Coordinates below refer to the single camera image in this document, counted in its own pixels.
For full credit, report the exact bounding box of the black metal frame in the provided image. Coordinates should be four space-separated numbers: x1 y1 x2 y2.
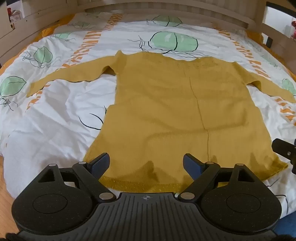
265 1 296 47

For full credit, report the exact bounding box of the blue cloth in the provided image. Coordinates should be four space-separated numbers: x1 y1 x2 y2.
274 214 296 240

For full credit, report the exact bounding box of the wooden bed frame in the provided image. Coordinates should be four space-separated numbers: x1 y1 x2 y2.
0 0 296 78

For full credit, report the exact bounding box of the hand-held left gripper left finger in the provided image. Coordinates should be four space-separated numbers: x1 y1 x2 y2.
37 152 116 201

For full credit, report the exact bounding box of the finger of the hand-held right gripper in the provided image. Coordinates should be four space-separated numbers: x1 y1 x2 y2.
272 138 296 175

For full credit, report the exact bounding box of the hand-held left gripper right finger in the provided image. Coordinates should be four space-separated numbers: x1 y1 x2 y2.
177 153 255 201

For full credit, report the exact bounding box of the mustard yellow knit sweater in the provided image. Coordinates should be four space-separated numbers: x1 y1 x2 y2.
26 50 296 193

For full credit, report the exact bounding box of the white leaf print duvet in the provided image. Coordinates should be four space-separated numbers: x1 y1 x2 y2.
0 10 296 223

